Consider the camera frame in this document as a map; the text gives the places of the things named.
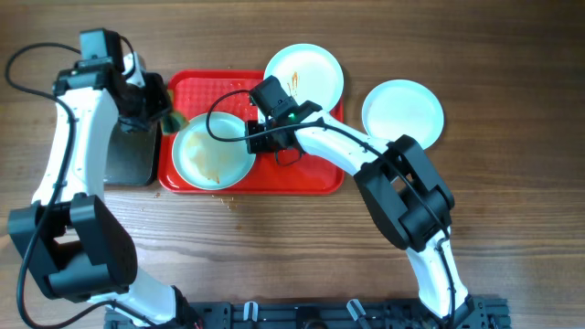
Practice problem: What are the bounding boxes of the green yellow sponge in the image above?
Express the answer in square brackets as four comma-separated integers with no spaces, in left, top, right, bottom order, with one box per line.
[160,90,189,135]

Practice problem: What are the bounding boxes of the light blue plate bottom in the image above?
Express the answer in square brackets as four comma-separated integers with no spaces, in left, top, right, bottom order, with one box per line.
[171,111,256,190]

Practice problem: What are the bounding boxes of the light blue plate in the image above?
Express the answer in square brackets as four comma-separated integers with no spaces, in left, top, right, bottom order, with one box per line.
[362,80,445,149]
[263,44,345,111]
[171,111,256,190]

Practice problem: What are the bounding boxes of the light blue plate top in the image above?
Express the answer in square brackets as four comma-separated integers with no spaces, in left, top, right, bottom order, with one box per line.
[263,44,345,111]

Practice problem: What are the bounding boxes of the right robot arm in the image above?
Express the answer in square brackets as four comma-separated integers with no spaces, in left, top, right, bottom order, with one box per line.
[246,76,471,327]

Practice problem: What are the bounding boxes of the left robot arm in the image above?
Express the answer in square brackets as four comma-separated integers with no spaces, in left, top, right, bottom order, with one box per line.
[7,28,202,328]

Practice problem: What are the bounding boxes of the black rectangular tray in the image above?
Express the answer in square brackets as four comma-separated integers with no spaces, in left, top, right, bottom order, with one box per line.
[102,70,165,187]

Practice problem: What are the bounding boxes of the red plastic tray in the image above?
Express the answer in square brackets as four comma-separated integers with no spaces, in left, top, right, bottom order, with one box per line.
[157,69,345,195]

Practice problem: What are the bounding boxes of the left black cable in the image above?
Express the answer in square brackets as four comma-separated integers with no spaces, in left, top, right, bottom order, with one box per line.
[4,41,124,329]

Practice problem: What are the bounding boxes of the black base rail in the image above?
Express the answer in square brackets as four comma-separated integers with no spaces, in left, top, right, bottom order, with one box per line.
[103,297,511,329]

